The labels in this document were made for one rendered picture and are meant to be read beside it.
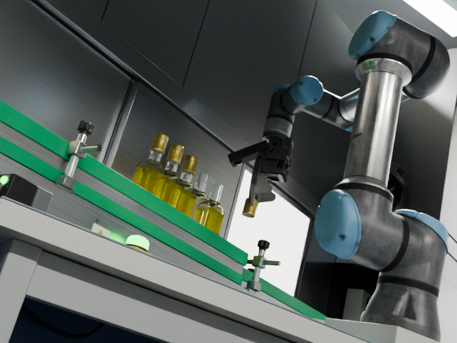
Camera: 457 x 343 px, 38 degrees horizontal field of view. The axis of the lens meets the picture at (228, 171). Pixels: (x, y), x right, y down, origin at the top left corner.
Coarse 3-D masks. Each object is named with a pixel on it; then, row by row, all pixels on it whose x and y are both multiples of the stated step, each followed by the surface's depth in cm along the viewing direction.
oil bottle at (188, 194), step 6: (186, 180) 164; (186, 186) 161; (192, 186) 163; (180, 192) 160; (186, 192) 161; (192, 192) 163; (180, 198) 160; (186, 198) 161; (192, 198) 163; (180, 204) 159; (186, 204) 161; (192, 204) 163; (180, 210) 159; (186, 210) 161
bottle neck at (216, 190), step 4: (212, 184) 174; (216, 184) 173; (220, 184) 173; (212, 188) 173; (216, 188) 173; (220, 188) 173; (212, 192) 173; (216, 192) 172; (220, 192) 173; (212, 196) 172; (216, 196) 172; (216, 200) 172
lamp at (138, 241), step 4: (132, 236) 125; (136, 236) 125; (140, 236) 125; (128, 240) 125; (132, 240) 124; (136, 240) 124; (140, 240) 124; (144, 240) 125; (128, 244) 124; (132, 244) 124; (136, 244) 124; (140, 244) 124; (144, 244) 125; (148, 244) 126; (144, 248) 124
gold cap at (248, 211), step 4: (248, 200) 176; (256, 200) 176; (244, 204) 177; (248, 204) 176; (256, 204) 176; (244, 208) 176; (248, 208) 175; (252, 208) 175; (244, 212) 175; (248, 212) 174; (252, 212) 175; (248, 216) 178; (252, 216) 177
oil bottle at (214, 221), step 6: (210, 204) 169; (216, 204) 170; (210, 210) 168; (216, 210) 169; (222, 210) 171; (210, 216) 168; (216, 216) 169; (222, 216) 171; (210, 222) 167; (216, 222) 169; (210, 228) 167; (216, 228) 169
